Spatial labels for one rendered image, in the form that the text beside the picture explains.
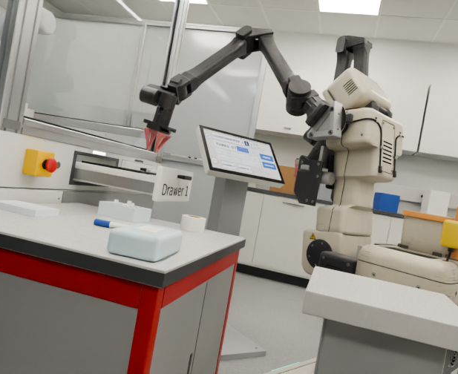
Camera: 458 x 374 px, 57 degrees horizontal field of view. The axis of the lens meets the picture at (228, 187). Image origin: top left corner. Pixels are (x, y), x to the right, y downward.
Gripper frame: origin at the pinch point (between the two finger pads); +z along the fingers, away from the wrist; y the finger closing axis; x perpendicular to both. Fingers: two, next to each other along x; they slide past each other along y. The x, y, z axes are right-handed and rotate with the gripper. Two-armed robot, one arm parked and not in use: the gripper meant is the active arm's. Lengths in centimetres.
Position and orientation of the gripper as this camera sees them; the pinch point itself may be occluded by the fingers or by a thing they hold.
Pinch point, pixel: (152, 149)
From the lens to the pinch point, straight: 149.8
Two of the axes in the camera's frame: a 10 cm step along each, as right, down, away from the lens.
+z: -3.2, 9.4, 1.0
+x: -2.9, 0.0, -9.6
